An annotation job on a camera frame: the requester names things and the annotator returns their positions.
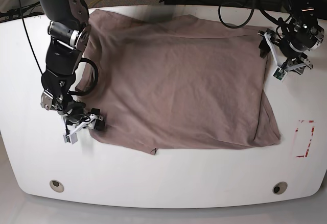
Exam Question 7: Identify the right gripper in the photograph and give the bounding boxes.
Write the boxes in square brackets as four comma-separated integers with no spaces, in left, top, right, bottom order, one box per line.
[57,101,106,131]

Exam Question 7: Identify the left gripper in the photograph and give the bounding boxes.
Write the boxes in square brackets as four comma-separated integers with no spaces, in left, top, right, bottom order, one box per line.
[259,17,324,72]

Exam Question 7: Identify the mauve brown T-shirt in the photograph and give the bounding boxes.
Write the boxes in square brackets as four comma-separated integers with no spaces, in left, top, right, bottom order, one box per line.
[82,9,281,155]

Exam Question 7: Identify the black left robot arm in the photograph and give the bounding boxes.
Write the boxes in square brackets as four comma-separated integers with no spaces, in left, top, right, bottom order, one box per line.
[256,0,324,81]

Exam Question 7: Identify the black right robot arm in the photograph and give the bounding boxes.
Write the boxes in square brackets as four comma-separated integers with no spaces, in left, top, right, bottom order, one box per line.
[39,0,105,131]

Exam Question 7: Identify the red tape rectangle marking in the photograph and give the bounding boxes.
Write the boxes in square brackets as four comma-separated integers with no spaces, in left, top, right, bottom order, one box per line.
[292,120,315,158]

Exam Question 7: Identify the black tripod stand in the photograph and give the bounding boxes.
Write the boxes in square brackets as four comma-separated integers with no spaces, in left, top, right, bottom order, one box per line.
[1,2,43,22]

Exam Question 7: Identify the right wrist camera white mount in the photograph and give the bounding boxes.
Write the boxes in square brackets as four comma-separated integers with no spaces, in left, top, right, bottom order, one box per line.
[62,113,99,144]

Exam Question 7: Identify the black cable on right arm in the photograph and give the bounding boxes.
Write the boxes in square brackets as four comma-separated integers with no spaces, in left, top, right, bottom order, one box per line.
[67,58,101,97]

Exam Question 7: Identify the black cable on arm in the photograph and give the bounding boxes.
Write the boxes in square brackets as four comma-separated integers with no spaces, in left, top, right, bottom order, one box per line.
[217,0,294,30]
[67,58,101,97]

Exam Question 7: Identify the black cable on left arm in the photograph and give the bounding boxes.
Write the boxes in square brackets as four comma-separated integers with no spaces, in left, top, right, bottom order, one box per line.
[217,0,294,30]

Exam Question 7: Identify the left table cable grommet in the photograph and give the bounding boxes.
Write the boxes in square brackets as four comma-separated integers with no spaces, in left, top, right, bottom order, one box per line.
[50,180,64,193]

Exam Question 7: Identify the table cable grommet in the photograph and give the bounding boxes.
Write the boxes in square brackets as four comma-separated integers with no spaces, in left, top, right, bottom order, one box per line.
[50,180,64,193]
[272,182,288,195]

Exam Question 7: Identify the right table cable grommet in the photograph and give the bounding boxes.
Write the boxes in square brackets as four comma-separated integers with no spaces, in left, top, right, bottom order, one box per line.
[272,182,288,195]

